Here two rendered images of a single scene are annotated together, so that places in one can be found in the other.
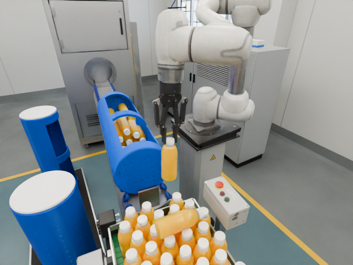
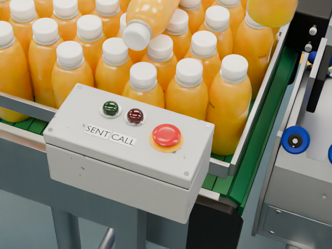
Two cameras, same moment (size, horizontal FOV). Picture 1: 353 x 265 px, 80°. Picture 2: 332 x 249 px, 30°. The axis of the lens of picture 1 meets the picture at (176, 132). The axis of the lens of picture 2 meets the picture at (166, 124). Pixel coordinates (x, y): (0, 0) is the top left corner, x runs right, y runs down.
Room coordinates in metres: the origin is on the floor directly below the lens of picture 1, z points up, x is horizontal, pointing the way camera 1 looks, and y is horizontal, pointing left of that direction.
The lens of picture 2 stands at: (1.04, -0.58, 1.70)
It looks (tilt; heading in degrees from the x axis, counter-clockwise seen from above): 48 degrees down; 131
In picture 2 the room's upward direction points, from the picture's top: 3 degrees clockwise
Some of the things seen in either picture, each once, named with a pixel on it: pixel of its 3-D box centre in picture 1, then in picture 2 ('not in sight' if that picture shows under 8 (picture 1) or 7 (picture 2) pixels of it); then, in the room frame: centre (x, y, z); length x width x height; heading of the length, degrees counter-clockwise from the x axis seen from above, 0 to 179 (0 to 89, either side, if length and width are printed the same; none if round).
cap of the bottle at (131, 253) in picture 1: (131, 255); not in sight; (0.41, 0.15, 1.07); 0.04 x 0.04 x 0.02
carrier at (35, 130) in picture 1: (53, 154); not in sight; (1.66, 1.19, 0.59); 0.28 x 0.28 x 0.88
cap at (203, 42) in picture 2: (174, 209); (203, 42); (0.59, 0.01, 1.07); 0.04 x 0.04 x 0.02
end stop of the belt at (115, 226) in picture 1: (154, 213); (265, 83); (0.66, 0.10, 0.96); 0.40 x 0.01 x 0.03; 113
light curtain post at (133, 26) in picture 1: (140, 105); not in sight; (2.24, 0.41, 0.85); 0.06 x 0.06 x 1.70; 23
